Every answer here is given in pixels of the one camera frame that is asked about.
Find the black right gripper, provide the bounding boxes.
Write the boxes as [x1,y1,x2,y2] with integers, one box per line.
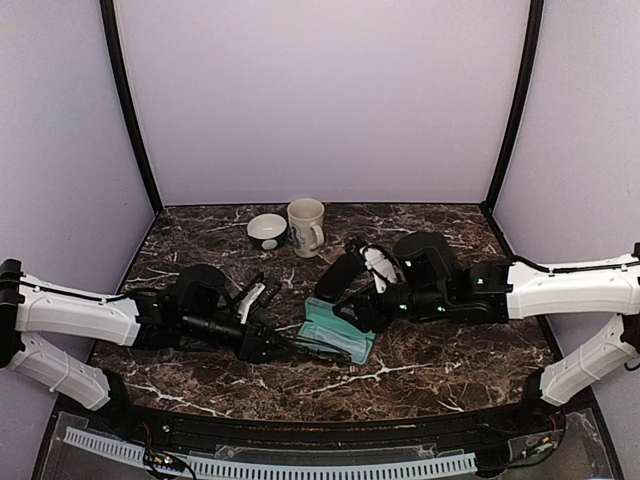
[332,279,452,333]

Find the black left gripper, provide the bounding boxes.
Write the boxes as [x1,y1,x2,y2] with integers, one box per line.
[182,311,297,365]

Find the brown tinted sunglasses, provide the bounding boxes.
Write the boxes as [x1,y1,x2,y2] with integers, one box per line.
[293,337,352,364]

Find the blue grey glasses case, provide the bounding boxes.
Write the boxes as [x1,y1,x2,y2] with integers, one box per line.
[296,297,376,366]

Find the black glasses case beige lining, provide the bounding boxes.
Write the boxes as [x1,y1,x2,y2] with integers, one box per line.
[314,254,363,302]

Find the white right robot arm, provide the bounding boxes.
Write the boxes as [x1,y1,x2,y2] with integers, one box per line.
[315,231,639,434]

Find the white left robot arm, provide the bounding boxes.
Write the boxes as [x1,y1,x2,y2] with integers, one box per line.
[1,259,298,436]

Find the cream ceramic mug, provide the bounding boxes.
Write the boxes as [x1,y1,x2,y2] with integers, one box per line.
[287,198,325,258]

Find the white teal ceramic bowl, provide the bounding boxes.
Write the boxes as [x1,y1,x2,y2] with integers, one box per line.
[246,213,289,251]

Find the white slotted cable duct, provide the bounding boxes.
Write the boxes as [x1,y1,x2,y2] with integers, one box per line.
[62,427,477,479]

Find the black front rail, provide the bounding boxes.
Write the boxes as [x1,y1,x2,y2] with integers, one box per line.
[44,387,601,451]

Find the black right corner post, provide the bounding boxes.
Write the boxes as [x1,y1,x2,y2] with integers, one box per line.
[481,0,545,216]

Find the black corner post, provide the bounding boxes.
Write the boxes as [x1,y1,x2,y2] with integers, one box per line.
[481,0,545,216]
[99,0,164,216]

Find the black left corner post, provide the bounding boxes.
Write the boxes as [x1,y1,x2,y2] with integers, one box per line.
[99,0,164,216]

